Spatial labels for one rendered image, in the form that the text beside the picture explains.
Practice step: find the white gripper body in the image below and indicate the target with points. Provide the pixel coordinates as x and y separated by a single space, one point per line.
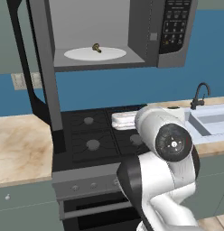
124 121

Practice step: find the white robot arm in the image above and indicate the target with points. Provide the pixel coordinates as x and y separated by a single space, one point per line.
165 180

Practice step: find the grey microwave oven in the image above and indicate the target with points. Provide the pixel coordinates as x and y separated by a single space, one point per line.
141 30

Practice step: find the grey black microwave door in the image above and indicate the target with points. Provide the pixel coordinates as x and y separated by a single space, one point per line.
46 60

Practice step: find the black oven door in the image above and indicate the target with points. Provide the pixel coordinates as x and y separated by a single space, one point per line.
95 216

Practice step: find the grey-green cupboard door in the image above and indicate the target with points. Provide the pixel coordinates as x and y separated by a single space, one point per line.
26 219

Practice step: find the black gas hob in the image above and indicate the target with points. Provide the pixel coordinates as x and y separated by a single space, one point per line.
92 132

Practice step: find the grey oven knob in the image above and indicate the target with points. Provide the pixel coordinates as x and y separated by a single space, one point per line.
93 185
75 188
115 182

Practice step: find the grey oven range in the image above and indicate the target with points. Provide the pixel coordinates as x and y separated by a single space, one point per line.
86 177

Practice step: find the white round turntable plate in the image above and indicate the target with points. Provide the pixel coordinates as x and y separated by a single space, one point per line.
86 54

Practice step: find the black tap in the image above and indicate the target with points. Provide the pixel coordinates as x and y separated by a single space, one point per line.
198 97

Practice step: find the small brown food item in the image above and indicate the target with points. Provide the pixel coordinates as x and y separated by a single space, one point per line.
96 48

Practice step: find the pale blue sink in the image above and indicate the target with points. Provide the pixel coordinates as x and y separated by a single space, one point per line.
213 120

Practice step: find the grey-green base cupboards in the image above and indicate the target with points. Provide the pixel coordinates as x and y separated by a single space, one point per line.
213 186

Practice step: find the grey-green drawer front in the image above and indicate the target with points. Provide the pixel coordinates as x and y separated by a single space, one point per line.
26 195

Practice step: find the round silver drawer knob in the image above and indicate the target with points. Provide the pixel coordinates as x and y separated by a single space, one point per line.
7 197

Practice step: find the white wall socket plate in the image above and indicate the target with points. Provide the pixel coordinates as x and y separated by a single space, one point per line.
22 80

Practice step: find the grey-green wall cupboards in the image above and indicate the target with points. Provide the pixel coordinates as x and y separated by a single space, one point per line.
8 36
211 4

